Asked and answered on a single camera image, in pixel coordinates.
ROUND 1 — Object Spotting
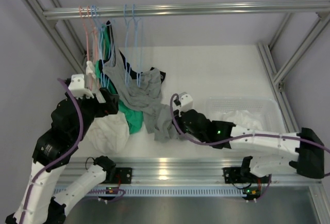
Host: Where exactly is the white tank top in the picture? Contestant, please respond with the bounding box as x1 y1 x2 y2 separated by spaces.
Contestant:
221 110 263 131

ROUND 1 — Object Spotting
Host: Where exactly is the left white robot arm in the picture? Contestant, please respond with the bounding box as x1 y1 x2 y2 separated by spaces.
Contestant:
5 88 119 223

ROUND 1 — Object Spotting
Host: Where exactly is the pink wire hanger outer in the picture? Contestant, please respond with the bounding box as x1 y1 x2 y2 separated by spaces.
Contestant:
78 5 95 90

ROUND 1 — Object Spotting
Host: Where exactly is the gray tank top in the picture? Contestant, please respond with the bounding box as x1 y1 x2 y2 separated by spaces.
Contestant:
103 62 184 142

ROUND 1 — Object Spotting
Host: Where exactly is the perforated cable duct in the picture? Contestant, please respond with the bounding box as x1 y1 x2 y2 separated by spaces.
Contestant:
55 185 248 197

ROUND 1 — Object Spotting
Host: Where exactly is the aluminium hanging rail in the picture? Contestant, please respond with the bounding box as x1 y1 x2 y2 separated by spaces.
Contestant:
42 0 330 18

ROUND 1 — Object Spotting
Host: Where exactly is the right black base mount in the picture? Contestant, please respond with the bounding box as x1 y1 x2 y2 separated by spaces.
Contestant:
222 167 246 184

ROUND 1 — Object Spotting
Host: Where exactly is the blue wire hanger with green garment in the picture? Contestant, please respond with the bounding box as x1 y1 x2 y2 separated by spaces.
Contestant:
91 5 110 88

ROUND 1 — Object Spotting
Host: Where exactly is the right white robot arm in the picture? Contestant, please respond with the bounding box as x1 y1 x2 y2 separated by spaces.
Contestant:
172 109 329 181

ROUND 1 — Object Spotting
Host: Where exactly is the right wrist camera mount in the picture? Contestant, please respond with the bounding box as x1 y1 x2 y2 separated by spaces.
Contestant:
174 92 193 112

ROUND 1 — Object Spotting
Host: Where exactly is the clear plastic basket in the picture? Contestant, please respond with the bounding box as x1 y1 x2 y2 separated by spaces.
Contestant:
204 97 286 133

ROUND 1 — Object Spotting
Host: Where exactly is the green garment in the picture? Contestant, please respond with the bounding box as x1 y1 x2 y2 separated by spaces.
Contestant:
94 25 145 135

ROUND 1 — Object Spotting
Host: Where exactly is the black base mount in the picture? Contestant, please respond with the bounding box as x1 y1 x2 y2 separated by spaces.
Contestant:
112 167 133 184
222 167 246 184

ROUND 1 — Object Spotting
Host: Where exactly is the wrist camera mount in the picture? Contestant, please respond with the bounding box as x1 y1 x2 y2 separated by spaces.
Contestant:
174 92 193 112
69 74 106 103

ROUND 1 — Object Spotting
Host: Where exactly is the large white garment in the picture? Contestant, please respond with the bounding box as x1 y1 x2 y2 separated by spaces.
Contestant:
82 111 129 154

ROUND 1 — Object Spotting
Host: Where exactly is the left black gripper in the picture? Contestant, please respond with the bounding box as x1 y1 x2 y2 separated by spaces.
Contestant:
67 87 119 141

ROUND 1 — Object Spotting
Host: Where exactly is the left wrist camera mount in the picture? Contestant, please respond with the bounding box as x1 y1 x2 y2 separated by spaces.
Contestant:
69 74 106 103

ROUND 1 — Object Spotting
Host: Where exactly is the front aluminium rail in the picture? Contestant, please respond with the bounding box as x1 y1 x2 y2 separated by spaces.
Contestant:
58 157 322 186

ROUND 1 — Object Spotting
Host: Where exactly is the black garment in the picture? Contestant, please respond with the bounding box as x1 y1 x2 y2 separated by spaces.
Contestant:
106 20 166 83

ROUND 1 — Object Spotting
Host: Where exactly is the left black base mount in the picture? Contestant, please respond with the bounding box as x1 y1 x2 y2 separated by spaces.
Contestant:
112 167 133 184

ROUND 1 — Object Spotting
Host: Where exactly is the light blue wire hanger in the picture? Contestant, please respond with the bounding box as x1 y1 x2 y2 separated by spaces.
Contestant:
124 4 132 87

